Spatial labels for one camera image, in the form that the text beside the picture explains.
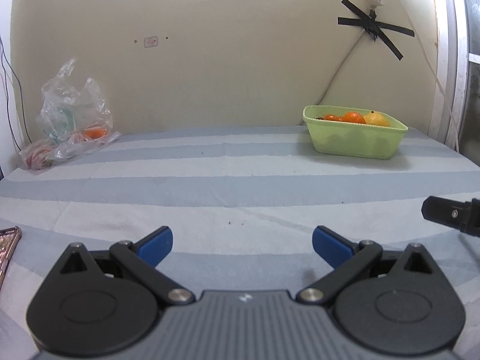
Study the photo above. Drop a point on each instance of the light green plastic basin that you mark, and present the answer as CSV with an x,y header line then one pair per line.
x,y
355,140

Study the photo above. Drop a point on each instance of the striped blue bed sheet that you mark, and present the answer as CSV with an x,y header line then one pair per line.
x,y
242,204

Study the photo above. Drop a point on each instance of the clear plastic bag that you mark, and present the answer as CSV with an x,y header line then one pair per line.
x,y
72,121

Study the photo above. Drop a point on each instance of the black tape cross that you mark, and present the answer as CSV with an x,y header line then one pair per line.
x,y
374,28

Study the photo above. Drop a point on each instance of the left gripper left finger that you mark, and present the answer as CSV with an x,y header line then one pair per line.
x,y
95,303

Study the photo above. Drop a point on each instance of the large yellow grapefruit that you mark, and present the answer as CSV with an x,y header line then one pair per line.
x,y
376,118

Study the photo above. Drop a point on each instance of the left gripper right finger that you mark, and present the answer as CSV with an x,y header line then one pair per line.
x,y
392,302

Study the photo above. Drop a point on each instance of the mandarin orange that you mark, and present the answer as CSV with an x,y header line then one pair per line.
x,y
354,118

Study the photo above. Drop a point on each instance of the orange tomato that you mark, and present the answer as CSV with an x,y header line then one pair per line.
x,y
332,118

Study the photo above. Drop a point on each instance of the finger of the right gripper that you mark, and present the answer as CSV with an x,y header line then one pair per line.
x,y
462,216

